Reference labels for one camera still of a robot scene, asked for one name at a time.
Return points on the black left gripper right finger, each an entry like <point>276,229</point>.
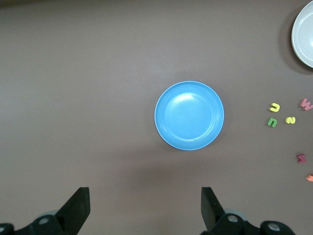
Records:
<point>210,208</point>

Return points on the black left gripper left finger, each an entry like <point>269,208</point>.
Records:
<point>78,208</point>

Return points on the green foam letter n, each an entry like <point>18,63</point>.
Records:
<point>272,124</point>

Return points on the yellow foam letter u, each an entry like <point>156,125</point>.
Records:
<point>274,110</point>

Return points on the yellow foam digit 2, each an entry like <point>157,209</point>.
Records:
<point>290,120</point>

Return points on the blue plate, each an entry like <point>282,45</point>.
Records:
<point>189,116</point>

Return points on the dark red foam letter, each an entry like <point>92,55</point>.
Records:
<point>301,158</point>

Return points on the small orange foam letter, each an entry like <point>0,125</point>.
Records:
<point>310,178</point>

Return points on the brown table cover mat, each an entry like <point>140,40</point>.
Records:
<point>73,98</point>

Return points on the pink foam letter W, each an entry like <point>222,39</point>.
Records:
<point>306,104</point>

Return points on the beige plate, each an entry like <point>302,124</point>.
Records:
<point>304,36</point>

